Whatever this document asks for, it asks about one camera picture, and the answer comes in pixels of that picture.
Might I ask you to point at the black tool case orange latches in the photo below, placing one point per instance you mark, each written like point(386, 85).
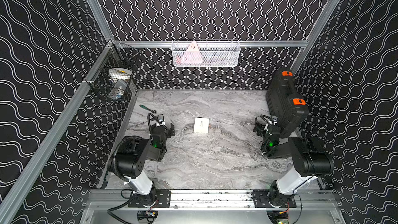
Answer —
point(285, 103)

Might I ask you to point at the pink triangle card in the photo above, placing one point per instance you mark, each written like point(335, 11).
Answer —
point(192, 56)

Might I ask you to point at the white wire wall basket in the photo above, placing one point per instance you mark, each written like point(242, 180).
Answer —
point(215, 53)

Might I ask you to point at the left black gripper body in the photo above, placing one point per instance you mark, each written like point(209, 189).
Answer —
point(168, 129)

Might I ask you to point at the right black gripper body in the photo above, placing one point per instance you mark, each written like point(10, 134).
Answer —
point(261, 129)

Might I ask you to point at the black mesh wall basket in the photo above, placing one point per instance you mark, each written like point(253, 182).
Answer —
point(119, 56)

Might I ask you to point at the cream drawer jewelry box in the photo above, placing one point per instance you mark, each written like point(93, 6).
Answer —
point(201, 125)

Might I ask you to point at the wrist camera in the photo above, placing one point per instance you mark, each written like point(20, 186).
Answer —
point(160, 120)
point(275, 119)

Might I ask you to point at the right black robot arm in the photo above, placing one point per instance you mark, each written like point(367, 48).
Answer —
point(309, 162)

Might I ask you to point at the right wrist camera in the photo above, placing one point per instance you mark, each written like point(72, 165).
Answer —
point(275, 119)

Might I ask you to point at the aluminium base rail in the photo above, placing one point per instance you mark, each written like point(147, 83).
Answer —
point(240, 200)

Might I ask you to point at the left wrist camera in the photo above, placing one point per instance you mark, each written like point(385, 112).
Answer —
point(160, 120)

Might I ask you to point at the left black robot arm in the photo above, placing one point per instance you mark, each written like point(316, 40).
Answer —
point(128, 160)

